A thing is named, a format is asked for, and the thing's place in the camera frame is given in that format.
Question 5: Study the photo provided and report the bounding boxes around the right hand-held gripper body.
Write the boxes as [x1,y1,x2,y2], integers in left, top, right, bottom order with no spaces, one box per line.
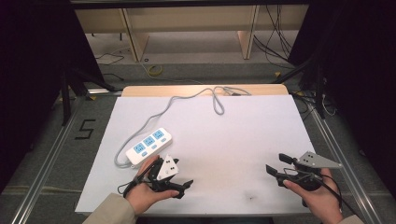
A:
[276,150,344,208]

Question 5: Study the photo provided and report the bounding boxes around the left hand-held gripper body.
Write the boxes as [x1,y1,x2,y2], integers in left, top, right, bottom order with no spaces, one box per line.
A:
[147,154,185,192]

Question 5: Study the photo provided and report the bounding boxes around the person's left hand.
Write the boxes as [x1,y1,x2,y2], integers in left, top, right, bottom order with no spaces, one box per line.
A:
[125,154,181,217]

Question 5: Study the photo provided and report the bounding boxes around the person's right hand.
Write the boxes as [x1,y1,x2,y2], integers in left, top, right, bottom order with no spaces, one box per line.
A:
[282,167,344,224]

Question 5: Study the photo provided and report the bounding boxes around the white power strip blue sockets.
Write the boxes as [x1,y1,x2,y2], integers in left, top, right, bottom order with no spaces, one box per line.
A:
[124,127,174,167]

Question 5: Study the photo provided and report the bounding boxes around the white table sheet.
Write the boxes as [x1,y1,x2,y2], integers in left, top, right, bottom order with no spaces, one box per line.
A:
[74,93,317,217]

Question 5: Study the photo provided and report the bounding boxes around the black metal stand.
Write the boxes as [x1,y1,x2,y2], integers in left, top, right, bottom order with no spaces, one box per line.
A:
[273,55,329,119]
[60,66,117,127]

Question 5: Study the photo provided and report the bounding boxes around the black curtain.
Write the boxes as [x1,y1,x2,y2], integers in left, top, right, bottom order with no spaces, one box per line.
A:
[289,0,396,201]
[0,0,105,194]

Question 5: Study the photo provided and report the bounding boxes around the light wooden shelf unit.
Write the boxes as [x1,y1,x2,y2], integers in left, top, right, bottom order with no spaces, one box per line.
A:
[74,4,310,63]

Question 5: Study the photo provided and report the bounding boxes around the black overhead bar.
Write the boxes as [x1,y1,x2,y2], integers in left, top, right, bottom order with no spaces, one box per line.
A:
[69,0,313,9]

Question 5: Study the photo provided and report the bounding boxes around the metal floor rail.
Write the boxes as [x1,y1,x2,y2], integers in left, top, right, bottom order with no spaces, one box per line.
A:
[10,95,86,224]
[305,98,378,224]

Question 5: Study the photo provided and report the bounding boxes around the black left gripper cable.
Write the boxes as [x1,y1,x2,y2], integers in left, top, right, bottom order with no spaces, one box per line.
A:
[117,158,163,200]

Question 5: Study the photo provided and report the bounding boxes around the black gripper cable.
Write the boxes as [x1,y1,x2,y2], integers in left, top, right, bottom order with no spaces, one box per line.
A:
[282,167,362,219]
[117,158,163,200]

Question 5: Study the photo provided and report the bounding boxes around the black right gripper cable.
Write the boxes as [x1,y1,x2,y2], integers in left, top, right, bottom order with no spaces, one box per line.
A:
[282,167,362,219]

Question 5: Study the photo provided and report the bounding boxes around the grey power strip cable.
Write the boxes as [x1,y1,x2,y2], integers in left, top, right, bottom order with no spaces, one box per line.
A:
[113,85,252,169]

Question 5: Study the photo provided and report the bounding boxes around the yellow cable coil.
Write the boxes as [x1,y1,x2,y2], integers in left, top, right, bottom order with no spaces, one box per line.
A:
[140,61,204,86]

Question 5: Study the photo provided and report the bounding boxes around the thin black floor cable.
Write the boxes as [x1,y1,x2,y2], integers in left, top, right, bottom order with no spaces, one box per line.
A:
[94,50,126,66]
[102,72,125,83]

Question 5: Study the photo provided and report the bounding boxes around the bundle of black hanging cables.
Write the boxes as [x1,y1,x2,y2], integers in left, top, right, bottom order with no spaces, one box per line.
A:
[252,4,297,69]

